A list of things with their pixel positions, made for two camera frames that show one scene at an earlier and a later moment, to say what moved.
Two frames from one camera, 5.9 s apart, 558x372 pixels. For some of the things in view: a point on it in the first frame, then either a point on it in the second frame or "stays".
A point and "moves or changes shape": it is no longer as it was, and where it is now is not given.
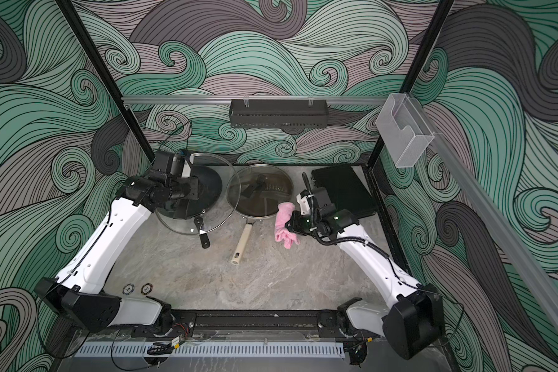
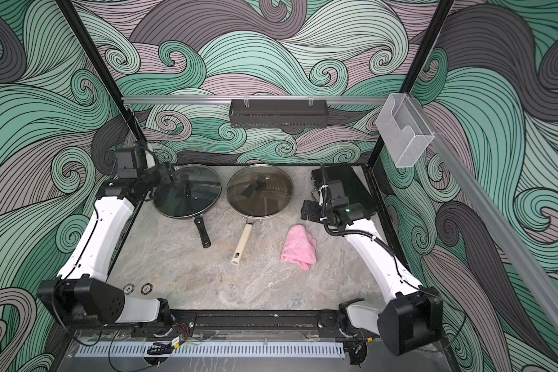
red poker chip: (146, 289) stays
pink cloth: (281, 232) -> (299, 247)
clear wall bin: (404, 132) stays
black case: (346, 190) stays
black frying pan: (210, 193) stays
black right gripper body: (301, 224) -> (316, 211)
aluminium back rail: (184, 101) stays
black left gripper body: (192, 194) -> (166, 174)
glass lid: (219, 196) moves or changes shape
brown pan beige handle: (255, 192) stays
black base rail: (250, 324) stays
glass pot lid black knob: (254, 191) stays
